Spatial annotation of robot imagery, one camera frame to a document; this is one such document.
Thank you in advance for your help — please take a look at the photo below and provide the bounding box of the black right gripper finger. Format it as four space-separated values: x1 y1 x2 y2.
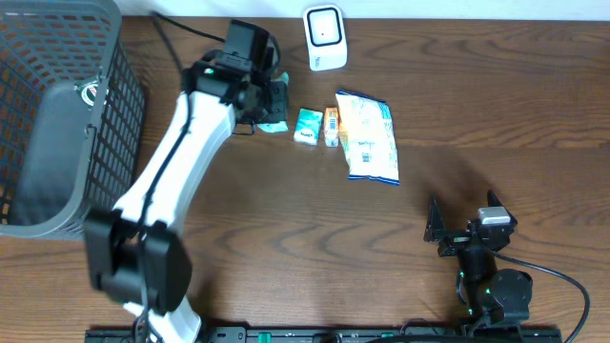
423 196 448 242
487 190 518 224

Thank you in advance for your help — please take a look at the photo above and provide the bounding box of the mint green wipes packet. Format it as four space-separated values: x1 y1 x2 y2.
257 71 290 133

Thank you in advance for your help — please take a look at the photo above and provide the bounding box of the teal Kleenex tissue pack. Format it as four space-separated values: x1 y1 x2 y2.
294 109 323 146

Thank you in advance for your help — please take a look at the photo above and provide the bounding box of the orange Kleenex tissue pack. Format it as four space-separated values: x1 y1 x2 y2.
324 108 339 147

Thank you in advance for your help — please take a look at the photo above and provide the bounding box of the cream blue chips bag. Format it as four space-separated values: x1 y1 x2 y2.
335 90 400 186

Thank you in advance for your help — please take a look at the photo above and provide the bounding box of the dark green Zam-Buk tin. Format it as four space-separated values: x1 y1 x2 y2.
73 78 101 109

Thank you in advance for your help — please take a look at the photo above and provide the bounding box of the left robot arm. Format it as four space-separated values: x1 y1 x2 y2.
84 51 289 342

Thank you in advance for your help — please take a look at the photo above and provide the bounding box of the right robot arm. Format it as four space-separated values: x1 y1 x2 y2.
424 191 533 338

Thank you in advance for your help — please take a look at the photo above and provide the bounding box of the white barcode scanner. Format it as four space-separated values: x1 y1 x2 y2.
302 5 348 71

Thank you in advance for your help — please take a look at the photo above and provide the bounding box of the grey plastic mesh basket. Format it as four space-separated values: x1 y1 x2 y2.
1 0 145 240

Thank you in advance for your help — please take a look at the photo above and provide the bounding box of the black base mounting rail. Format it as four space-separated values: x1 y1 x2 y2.
85 325 563 343

